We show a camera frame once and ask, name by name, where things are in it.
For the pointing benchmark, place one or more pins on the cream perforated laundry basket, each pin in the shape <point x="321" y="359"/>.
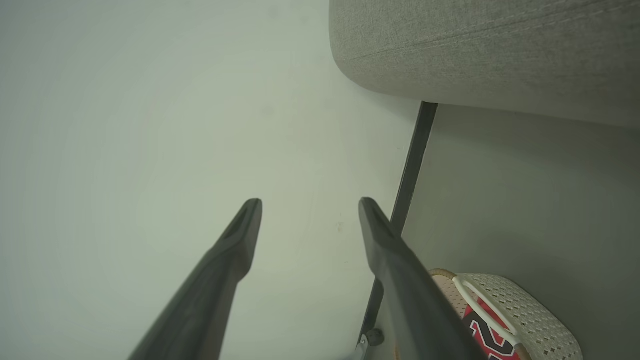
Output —
<point x="540" y="320"/>

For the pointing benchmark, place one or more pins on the black sofa leg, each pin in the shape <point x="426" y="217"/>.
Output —
<point x="412" y="165"/>

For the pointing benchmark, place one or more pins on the small black round foot knob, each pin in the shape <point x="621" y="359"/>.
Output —
<point x="374" y="337"/>

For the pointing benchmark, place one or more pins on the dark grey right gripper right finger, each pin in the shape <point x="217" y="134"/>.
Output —
<point x="415" y="310"/>

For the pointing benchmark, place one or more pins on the red cloth garment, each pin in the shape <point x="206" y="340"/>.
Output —
<point x="487" y="335"/>

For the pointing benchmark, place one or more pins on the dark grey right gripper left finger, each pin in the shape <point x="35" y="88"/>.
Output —
<point x="210" y="295"/>

